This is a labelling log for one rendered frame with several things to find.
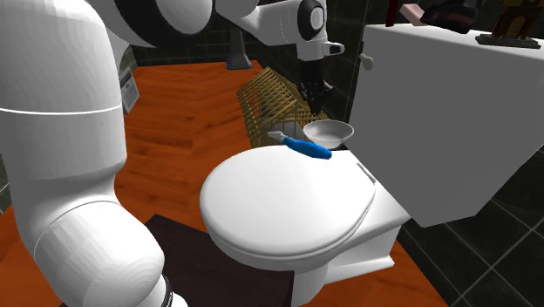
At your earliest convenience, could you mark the white bowl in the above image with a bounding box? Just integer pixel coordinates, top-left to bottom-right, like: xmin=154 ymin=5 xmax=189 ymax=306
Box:
xmin=302 ymin=119 xmax=356 ymax=150

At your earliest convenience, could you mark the dark red upright item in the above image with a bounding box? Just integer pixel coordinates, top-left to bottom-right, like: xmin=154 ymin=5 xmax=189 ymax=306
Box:
xmin=384 ymin=0 xmax=401 ymax=28

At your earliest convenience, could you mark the pink box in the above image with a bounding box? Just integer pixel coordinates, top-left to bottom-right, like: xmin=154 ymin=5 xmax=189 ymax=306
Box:
xmin=398 ymin=3 xmax=427 ymax=27

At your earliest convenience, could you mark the white toilet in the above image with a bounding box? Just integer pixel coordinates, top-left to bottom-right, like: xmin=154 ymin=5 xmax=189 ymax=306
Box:
xmin=199 ymin=23 xmax=544 ymax=307

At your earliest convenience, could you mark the black and pink shoe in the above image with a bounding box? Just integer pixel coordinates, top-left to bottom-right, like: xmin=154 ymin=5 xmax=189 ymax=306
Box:
xmin=419 ymin=0 xmax=486 ymax=36

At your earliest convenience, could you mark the grey slatted panel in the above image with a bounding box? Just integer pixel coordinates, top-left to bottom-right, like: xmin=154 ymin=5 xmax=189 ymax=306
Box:
xmin=118 ymin=66 xmax=141 ymax=115

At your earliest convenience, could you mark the brown figure on dark base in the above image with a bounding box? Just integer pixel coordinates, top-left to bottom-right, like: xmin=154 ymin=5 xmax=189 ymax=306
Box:
xmin=474 ymin=0 xmax=543 ymax=51

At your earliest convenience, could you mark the dark robot stand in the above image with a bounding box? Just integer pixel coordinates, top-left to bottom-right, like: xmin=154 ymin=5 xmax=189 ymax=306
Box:
xmin=143 ymin=214 xmax=296 ymax=307

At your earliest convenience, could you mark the golden wire basket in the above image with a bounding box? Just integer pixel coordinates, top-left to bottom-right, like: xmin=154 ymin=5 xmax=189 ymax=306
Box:
xmin=235 ymin=65 xmax=330 ymax=149

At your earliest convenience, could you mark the blue handled kitchen tool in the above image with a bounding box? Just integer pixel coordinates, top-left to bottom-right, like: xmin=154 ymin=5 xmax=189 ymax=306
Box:
xmin=266 ymin=130 xmax=333 ymax=160

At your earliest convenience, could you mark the grey pedestal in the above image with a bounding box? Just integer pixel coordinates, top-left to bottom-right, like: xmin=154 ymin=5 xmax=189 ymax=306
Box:
xmin=224 ymin=28 xmax=255 ymax=71

